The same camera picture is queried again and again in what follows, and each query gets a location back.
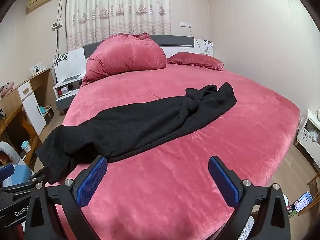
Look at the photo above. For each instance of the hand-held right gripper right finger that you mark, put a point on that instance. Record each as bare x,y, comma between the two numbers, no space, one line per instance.
223,182

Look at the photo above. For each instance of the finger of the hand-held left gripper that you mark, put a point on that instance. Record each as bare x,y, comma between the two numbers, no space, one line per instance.
5,172
40,175

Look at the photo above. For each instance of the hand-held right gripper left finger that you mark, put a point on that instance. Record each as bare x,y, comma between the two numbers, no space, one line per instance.
91,182

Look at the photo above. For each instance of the black knit garment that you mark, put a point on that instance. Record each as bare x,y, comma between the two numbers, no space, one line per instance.
140,120

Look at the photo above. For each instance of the grey chair armrest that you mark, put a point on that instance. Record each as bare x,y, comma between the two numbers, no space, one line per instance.
7,150

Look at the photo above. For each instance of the teal lid tin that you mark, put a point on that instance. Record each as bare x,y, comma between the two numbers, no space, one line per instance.
25,147

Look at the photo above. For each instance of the bed with pink sheet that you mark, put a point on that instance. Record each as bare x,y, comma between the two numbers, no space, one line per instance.
200,155

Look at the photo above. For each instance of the wooden desk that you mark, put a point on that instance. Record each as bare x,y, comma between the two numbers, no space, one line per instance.
10,115

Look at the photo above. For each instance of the teal plastic item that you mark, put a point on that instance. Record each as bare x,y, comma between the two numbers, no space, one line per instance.
42,110

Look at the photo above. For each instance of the smartphone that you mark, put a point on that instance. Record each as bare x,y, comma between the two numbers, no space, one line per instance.
302,202

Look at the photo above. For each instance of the white grey nightstand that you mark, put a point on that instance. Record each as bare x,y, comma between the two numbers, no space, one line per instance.
62,97

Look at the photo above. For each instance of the pink item on cabinet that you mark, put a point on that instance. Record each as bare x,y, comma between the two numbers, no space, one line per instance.
6,88

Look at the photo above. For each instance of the white flower print nightstand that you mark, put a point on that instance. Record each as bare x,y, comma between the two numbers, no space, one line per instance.
308,132

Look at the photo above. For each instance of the pink pillow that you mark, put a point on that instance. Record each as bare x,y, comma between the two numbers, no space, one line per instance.
197,60

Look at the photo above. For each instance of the large red pillow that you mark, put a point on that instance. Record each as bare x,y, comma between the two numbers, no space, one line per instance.
125,55

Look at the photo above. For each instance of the white grey headboard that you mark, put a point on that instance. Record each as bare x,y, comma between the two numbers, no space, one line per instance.
175,41

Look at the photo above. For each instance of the ship print curtain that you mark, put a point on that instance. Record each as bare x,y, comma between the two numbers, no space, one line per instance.
117,7

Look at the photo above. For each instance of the white wall socket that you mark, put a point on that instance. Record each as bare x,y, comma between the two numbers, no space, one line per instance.
57,25

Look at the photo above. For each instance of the white wall switch plate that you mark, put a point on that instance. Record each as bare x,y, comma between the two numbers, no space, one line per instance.
185,24

